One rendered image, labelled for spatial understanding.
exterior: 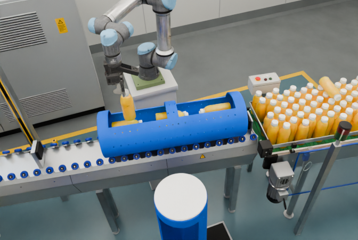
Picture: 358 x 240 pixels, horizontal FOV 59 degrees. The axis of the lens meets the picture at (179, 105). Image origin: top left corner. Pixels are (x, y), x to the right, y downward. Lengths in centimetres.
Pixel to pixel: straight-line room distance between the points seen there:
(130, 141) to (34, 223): 153
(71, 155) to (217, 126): 96
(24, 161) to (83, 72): 139
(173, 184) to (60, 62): 195
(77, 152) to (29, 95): 149
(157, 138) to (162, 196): 33
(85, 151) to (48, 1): 142
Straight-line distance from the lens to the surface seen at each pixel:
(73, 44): 321
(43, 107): 363
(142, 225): 284
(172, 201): 171
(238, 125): 191
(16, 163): 229
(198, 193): 173
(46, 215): 313
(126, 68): 156
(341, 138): 192
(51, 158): 221
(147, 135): 184
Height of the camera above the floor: 252
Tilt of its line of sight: 43 degrees down
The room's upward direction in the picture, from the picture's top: 4 degrees counter-clockwise
